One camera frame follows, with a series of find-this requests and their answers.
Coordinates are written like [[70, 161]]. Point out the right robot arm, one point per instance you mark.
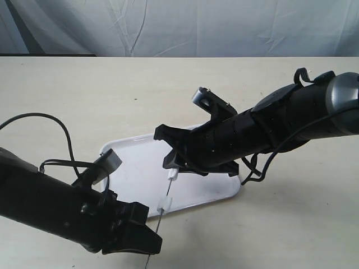
[[286, 119]]

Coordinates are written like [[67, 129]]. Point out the white sheer curtain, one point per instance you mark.
[[181, 28]]

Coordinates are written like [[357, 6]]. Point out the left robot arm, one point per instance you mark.
[[40, 201]]

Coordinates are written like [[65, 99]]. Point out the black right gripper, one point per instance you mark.
[[214, 146]]

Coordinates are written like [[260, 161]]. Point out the white plastic tray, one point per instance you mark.
[[141, 178]]

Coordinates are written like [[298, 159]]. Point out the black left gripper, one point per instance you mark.
[[112, 226]]

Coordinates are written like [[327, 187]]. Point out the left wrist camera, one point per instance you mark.
[[106, 164]]

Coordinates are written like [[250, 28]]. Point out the thin metal rod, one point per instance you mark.
[[161, 215]]

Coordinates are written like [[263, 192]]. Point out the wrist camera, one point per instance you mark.
[[213, 104], [106, 164]]

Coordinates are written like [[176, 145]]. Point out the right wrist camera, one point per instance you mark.
[[213, 104]]

